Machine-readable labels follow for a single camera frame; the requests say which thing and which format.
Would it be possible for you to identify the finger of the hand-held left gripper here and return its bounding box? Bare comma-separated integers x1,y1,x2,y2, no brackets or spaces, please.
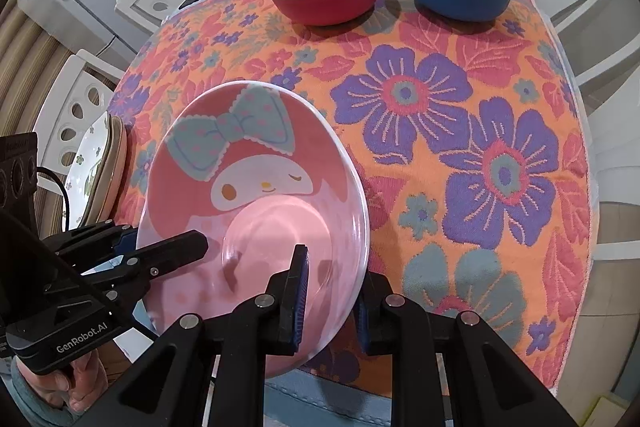
55,222,139,266
82,229,209,308

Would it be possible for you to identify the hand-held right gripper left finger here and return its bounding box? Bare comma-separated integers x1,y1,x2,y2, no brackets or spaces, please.
106,244,312,427

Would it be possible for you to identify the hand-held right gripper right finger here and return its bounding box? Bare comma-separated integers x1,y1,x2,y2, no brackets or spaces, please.
352,273,568,427

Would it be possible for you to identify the pink cartoon bowl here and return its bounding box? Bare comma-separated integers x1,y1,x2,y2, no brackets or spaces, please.
136,80,372,380

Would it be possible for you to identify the person's left forearm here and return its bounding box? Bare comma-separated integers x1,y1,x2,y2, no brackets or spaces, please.
9,354,108,427

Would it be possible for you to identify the person's left hand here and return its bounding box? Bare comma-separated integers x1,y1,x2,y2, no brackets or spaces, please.
50,347,118,414

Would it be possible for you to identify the white green-flowered plate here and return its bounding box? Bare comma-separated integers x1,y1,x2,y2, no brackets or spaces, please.
65,112,113,228

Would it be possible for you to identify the floral woven tablecloth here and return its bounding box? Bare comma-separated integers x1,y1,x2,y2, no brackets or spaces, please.
102,0,593,390

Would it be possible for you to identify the white fridge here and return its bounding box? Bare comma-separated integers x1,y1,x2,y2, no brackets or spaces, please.
15,0,141,58

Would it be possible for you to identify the black cable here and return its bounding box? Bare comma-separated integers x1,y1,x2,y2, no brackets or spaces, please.
36,166,71,233

